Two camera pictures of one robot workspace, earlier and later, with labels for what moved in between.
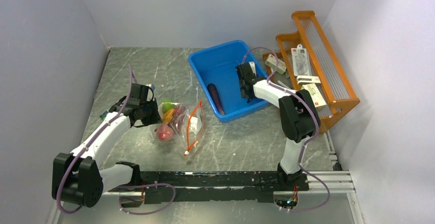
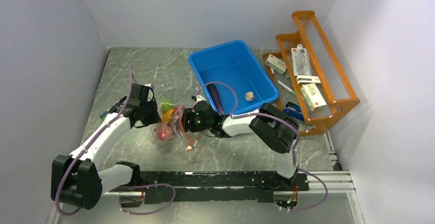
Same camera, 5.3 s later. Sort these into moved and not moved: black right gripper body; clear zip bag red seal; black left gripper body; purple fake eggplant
Moved: black right gripper body
Not moved: black left gripper body; purple fake eggplant; clear zip bag red seal
